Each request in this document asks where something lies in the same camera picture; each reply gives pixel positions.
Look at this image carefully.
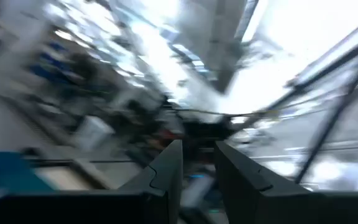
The black aluminium table frame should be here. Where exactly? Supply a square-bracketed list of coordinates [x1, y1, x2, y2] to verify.
[20, 147, 139, 191]

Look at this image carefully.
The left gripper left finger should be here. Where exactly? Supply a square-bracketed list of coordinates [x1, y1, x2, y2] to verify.
[0, 139, 185, 224]

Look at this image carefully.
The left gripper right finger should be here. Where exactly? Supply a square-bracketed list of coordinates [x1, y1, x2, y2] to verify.
[214, 141, 358, 224]

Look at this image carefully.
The teal plastic bin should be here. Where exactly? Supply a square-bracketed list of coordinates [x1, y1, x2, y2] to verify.
[0, 151, 56, 194]

